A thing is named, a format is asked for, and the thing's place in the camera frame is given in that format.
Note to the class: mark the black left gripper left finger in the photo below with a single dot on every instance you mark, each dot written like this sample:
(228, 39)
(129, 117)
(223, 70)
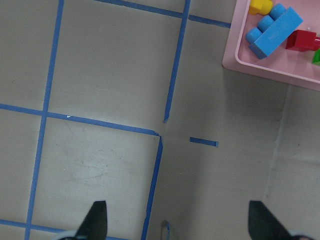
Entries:
(95, 223)

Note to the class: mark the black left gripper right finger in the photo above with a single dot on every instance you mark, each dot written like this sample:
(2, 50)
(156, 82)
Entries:
(263, 225)

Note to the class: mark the green toy block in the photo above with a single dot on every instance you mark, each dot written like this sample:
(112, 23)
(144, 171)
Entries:
(316, 58)

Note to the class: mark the red toy block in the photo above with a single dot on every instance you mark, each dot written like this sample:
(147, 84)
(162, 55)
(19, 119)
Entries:
(302, 40)

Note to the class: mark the blue toy block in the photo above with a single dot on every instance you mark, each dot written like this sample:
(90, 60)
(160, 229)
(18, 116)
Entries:
(272, 30)

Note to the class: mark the yellow toy block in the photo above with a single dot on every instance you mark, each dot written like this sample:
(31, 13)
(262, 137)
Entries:
(262, 7)

